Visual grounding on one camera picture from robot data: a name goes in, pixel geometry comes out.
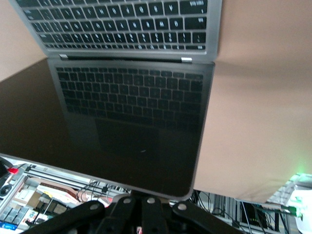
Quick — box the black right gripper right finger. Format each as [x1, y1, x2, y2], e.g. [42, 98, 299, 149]
[142, 196, 247, 234]

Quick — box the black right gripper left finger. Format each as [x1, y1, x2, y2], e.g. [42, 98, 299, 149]
[24, 195, 137, 234]

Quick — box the grey laptop with black keyboard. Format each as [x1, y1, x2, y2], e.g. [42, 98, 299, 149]
[0, 0, 223, 202]

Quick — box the aluminium shelf rail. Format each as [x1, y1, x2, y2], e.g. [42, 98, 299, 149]
[23, 163, 131, 194]

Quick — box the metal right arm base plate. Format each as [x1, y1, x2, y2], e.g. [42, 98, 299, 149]
[267, 180, 303, 213]

